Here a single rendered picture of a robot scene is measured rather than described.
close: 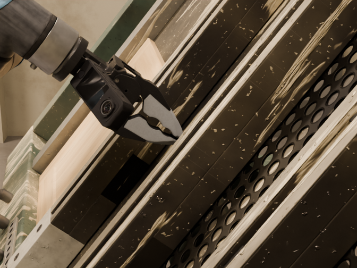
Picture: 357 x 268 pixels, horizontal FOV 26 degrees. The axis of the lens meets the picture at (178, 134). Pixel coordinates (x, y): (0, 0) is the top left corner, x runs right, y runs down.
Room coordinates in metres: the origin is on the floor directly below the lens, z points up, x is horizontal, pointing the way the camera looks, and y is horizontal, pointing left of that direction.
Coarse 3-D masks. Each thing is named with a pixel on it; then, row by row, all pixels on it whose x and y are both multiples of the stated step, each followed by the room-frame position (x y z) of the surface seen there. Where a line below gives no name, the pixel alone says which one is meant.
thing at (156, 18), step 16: (160, 0) 1.71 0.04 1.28; (176, 0) 1.70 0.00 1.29; (144, 16) 1.74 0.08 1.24; (160, 16) 1.70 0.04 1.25; (144, 32) 1.69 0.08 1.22; (128, 48) 1.69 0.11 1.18; (80, 112) 1.67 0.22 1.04; (64, 128) 1.67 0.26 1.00; (48, 144) 1.68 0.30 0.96; (64, 144) 1.67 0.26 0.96; (48, 160) 1.66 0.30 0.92
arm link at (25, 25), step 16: (0, 0) 1.03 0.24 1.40; (16, 0) 1.05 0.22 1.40; (32, 0) 1.07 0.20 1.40; (0, 16) 1.03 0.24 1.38; (16, 16) 1.03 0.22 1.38; (32, 16) 1.04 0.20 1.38; (48, 16) 1.06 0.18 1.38; (0, 32) 1.03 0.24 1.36; (16, 32) 1.03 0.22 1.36; (32, 32) 1.04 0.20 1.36; (48, 32) 1.04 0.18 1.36; (0, 48) 1.04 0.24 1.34; (16, 48) 1.04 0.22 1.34; (32, 48) 1.04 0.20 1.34
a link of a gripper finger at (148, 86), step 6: (138, 78) 1.07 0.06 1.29; (144, 84) 1.07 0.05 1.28; (150, 84) 1.07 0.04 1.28; (126, 90) 1.07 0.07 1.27; (144, 90) 1.07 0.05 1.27; (150, 90) 1.07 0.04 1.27; (156, 90) 1.07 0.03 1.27; (144, 96) 1.07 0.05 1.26; (156, 96) 1.07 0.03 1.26; (162, 96) 1.07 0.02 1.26; (162, 102) 1.07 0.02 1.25; (168, 108) 1.07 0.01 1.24
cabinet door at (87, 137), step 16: (144, 48) 1.63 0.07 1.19; (128, 64) 1.66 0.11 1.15; (144, 64) 1.54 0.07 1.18; (160, 64) 1.44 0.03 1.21; (80, 128) 1.62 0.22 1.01; (96, 128) 1.52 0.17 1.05; (80, 144) 1.54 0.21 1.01; (96, 144) 1.44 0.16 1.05; (64, 160) 1.56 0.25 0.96; (80, 160) 1.46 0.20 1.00; (48, 176) 1.57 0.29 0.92; (64, 176) 1.47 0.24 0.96; (48, 192) 1.48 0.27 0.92; (48, 208) 1.40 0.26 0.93
